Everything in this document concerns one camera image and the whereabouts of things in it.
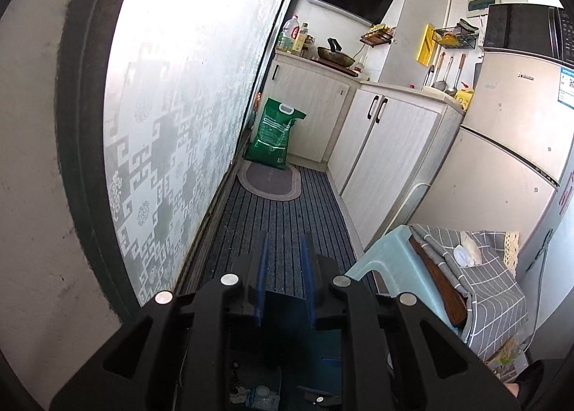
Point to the dark metal wok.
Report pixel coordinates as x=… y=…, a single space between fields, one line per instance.
x=336 y=57

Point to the yellow packet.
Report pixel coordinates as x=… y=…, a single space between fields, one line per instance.
x=464 y=99

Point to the black microwave oven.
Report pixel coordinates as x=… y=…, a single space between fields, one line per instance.
x=520 y=30

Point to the striped grey floor runner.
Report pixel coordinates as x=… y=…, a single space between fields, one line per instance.
x=278 y=222

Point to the green rice bag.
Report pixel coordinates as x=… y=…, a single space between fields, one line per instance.
x=271 y=137

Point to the cream lace cloth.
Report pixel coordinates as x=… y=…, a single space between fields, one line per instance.
x=511 y=254

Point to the wall spice rack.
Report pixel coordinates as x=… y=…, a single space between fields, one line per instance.
x=377 y=36

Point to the white kitchen cabinets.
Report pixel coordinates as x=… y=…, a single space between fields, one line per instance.
x=385 y=146

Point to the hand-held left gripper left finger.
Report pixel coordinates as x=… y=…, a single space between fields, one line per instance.
x=261 y=285

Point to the wooden stove board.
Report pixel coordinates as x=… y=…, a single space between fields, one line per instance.
x=338 y=70

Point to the clear red-capped oil bottle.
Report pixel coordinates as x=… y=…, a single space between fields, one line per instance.
x=290 y=34

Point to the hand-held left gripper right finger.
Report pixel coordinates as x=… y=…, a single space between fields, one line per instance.
x=308 y=285

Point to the grey checked cloth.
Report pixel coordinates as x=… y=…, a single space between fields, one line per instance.
x=493 y=299

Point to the light wood stove cabinet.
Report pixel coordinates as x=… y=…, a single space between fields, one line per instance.
x=309 y=110

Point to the yellow plastic wall holder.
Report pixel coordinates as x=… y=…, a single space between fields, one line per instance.
x=425 y=45

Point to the printed plastic bag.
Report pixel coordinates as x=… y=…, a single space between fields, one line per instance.
x=506 y=357

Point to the frosted patterned sliding door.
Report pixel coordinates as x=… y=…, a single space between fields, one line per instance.
x=179 y=101

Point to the steel ladle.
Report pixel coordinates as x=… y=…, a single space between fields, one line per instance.
x=431 y=79

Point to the silver two-door fridge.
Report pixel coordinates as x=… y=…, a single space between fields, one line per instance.
x=506 y=101

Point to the dark sauce bottle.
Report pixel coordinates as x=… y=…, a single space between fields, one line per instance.
x=304 y=41

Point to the oval grey door mat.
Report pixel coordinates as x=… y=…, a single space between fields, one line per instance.
x=269 y=180

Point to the brown wooden board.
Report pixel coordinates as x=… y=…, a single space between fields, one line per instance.
x=441 y=290

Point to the white wall box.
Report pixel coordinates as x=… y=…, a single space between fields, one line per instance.
x=483 y=4

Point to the pale plastic chair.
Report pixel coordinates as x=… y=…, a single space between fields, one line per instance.
x=385 y=254

